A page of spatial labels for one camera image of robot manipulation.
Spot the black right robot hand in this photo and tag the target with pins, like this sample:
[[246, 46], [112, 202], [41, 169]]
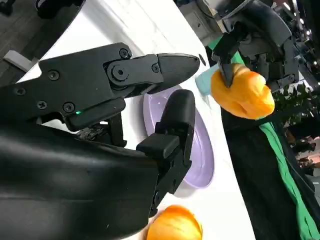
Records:
[[62, 162]]

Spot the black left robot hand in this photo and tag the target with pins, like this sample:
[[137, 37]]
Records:
[[270, 32]]

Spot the orange and white bread roll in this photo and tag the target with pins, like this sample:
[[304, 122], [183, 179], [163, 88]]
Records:
[[175, 225], [245, 95]]

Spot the grey background cabinet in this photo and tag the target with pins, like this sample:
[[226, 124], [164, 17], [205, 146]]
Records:
[[200, 22]]

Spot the green background plant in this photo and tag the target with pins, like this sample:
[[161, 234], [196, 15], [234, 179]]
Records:
[[297, 102]]

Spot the pale green mug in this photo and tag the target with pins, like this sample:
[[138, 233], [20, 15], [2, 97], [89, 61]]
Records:
[[203, 82]]

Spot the green cloth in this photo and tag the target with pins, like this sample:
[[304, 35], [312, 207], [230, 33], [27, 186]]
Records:
[[282, 162]]

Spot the lilac plate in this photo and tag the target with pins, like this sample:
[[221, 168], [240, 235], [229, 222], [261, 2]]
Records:
[[202, 155]]

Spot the black cloth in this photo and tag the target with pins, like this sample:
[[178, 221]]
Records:
[[250, 175]]

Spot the black machine base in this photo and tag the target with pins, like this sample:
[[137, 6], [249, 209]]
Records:
[[57, 7]]

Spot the grey table bracket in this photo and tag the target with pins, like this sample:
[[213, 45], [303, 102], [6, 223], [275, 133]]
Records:
[[18, 60]]

